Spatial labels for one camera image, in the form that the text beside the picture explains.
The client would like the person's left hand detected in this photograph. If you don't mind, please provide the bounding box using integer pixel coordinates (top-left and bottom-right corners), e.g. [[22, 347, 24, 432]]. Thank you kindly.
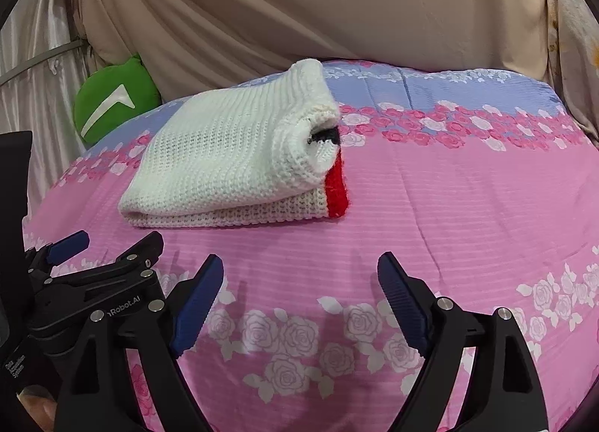
[[16, 392, 59, 432]]

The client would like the pink blue floral bedsheet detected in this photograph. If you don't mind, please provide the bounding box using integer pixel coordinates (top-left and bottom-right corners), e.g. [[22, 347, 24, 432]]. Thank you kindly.
[[21, 58, 599, 432]]

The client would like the white satin curtain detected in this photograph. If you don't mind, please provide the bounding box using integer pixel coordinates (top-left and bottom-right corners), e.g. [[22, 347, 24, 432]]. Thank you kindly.
[[0, 0, 94, 189]]

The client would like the white floral cloth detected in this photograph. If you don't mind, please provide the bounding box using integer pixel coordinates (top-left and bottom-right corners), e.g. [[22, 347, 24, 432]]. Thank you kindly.
[[540, 0, 599, 147]]

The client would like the green cushion white mark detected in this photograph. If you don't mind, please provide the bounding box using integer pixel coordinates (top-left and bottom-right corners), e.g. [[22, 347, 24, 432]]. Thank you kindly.
[[72, 54, 162, 145]]

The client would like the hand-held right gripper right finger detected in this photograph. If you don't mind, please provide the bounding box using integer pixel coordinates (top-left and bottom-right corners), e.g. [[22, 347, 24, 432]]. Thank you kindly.
[[377, 252, 549, 432]]

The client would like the grey curtain tieback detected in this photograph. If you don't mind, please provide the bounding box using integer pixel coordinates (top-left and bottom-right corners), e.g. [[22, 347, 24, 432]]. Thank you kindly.
[[0, 39, 89, 85]]

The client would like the beige curtain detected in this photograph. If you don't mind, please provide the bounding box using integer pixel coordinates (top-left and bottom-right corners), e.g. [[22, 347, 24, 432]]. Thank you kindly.
[[49, 0, 553, 110]]

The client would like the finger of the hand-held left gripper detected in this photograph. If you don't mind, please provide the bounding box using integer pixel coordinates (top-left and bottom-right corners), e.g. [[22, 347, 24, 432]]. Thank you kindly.
[[49, 232, 164, 295], [25, 231, 91, 276]]

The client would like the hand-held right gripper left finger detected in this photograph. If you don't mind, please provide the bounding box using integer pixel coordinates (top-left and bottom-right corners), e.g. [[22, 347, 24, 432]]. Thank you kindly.
[[54, 254, 225, 432]]

